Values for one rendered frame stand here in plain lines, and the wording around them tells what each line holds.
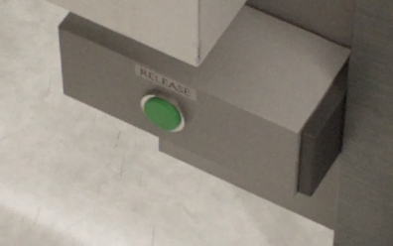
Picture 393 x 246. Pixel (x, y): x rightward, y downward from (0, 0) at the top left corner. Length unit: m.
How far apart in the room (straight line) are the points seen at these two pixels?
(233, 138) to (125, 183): 1.39
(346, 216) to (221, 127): 0.15
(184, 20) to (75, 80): 0.29
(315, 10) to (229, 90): 0.08
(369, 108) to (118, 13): 0.24
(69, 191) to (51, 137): 0.10
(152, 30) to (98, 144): 1.63
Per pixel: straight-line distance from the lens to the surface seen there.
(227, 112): 1.48
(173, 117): 1.50
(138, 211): 2.85
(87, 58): 1.52
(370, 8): 1.39
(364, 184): 1.54
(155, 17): 1.28
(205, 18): 1.28
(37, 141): 2.93
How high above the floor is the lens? 2.35
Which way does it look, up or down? 53 degrees down
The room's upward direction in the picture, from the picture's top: straight up
